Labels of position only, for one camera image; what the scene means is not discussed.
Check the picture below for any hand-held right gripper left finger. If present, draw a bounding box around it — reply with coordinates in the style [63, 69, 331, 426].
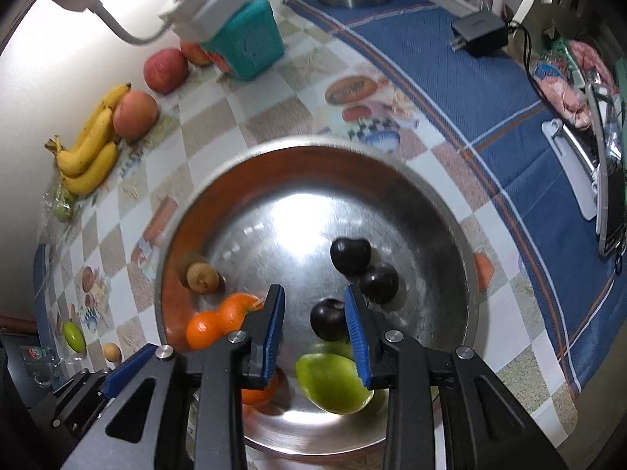
[59, 284, 286, 470]

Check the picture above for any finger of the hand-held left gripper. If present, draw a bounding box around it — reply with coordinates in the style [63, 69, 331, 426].
[49, 347, 156, 430]

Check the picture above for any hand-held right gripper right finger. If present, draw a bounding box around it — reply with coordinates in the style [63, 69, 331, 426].
[344, 284, 571, 470]

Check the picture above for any dark purple plum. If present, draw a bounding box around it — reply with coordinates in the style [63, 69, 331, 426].
[310, 298, 350, 341]
[330, 237, 372, 276]
[359, 263, 400, 304]

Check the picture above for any large orange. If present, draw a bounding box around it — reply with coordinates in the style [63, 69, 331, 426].
[217, 292, 265, 336]

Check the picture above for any small tangerine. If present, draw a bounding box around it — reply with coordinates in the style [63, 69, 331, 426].
[240, 367, 280, 406]
[186, 312, 226, 352]

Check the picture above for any brown kiwi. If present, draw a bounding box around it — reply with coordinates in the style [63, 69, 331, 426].
[177, 252, 222, 295]

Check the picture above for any stainless steel bowl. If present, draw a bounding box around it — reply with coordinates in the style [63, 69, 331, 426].
[154, 137, 480, 461]

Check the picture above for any clear glass mug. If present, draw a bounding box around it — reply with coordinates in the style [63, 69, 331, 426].
[20, 345, 67, 387]

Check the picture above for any clear plastic clamshell box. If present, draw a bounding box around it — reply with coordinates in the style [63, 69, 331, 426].
[42, 183, 82, 236]

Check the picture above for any yellow banana bunch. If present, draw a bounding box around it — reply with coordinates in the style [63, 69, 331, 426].
[45, 82, 133, 195]

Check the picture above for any checkered printed tablecloth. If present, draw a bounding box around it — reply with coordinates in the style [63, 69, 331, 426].
[32, 0, 627, 470]

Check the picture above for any red apple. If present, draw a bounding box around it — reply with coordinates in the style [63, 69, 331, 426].
[143, 48, 190, 95]
[179, 39, 212, 67]
[112, 90, 160, 140]

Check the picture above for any dark flat device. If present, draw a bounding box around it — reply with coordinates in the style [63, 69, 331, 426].
[595, 157, 627, 258]

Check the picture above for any teal box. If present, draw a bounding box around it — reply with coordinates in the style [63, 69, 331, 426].
[200, 0, 286, 81]

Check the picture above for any pink floral cloth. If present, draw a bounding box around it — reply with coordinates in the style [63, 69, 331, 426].
[534, 39, 618, 130]

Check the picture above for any black power adapter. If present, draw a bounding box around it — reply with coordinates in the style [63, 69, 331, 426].
[451, 12, 510, 57]

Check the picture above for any white bracket stand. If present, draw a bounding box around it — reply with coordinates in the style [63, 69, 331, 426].
[541, 118, 603, 221]

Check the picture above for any black cable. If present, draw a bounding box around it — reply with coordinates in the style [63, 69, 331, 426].
[507, 20, 535, 76]

